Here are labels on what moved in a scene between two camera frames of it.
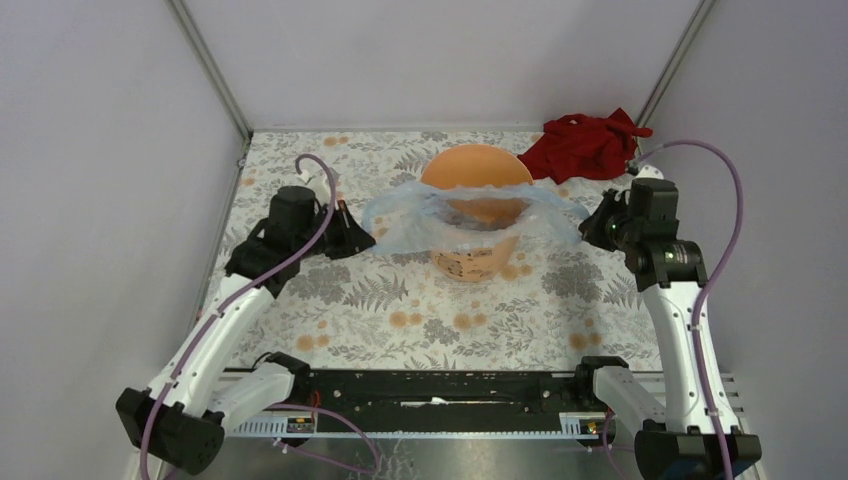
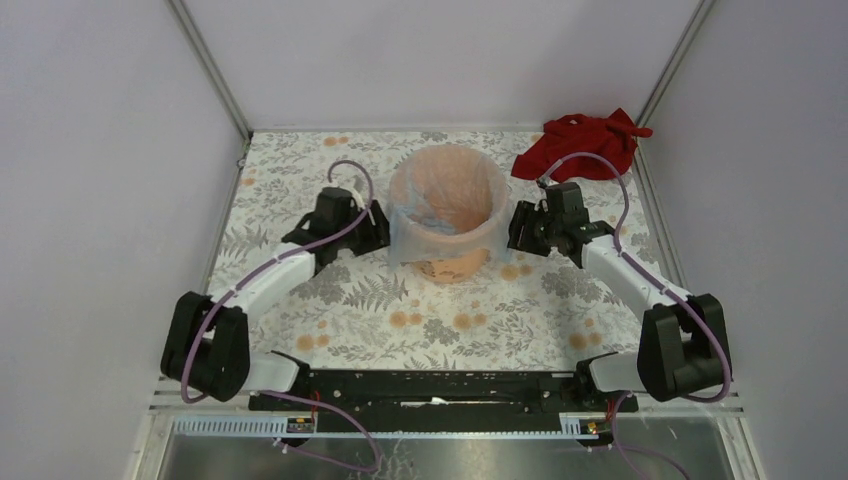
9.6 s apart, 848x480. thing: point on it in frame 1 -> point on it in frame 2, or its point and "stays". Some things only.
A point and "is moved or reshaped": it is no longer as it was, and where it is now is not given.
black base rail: [444, 398] stays
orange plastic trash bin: [470, 166] is moved or reshaped
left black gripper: [353, 237] -> [378, 236]
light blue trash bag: [404, 221] is moved or reshaped
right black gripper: [591, 228] -> [524, 215]
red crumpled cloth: [575, 146] stays
